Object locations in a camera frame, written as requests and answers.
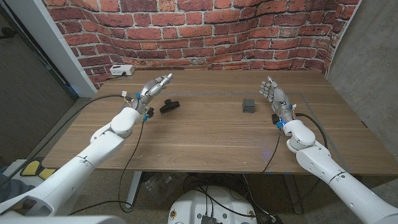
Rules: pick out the red brick print backdrop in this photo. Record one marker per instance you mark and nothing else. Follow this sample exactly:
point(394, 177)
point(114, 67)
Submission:
point(202, 34)

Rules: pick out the grey table leg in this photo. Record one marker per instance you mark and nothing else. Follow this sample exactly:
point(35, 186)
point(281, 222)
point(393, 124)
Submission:
point(293, 194)
point(133, 189)

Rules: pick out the black hair clip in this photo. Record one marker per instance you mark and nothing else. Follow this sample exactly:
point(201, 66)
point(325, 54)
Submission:
point(170, 106)

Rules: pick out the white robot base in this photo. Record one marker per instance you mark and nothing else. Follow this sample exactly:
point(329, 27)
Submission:
point(192, 205)

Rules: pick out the yellow and black foot pedal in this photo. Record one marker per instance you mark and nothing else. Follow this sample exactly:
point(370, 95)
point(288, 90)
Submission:
point(31, 168)

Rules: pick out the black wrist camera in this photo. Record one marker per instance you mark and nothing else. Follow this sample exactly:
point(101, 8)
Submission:
point(275, 119)
point(150, 112)

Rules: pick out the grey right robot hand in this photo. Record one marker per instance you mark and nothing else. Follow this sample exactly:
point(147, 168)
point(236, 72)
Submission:
point(280, 98)

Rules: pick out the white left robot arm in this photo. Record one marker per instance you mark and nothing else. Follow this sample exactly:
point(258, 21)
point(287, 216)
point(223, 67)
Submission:
point(77, 168)

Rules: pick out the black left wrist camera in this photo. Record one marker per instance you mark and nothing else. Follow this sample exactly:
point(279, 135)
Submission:
point(150, 112)

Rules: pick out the clear plastic bag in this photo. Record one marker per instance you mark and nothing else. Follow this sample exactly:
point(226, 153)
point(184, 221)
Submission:
point(161, 186)

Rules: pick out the person's blue jeans leg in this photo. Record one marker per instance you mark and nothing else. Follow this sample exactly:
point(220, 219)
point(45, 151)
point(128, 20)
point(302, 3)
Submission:
point(12, 188)

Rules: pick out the white power strip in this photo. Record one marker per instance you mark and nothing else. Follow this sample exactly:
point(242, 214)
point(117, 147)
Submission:
point(122, 69)

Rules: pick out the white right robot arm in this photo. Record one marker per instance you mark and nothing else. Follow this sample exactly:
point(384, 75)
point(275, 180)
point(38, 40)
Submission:
point(339, 180)

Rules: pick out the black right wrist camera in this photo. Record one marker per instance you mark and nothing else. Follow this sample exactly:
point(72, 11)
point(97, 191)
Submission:
point(275, 119)

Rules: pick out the dark grey embossed block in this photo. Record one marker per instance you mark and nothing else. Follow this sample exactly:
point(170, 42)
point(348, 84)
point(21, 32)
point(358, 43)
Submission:
point(248, 105)

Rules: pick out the white pillar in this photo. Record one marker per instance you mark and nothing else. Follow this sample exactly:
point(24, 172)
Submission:
point(56, 46)

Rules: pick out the black electronics module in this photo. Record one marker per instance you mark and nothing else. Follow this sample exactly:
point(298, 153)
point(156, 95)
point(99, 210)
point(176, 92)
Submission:
point(208, 220)

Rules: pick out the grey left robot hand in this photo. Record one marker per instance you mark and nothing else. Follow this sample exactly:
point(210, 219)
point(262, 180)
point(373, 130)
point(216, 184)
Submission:
point(152, 88)

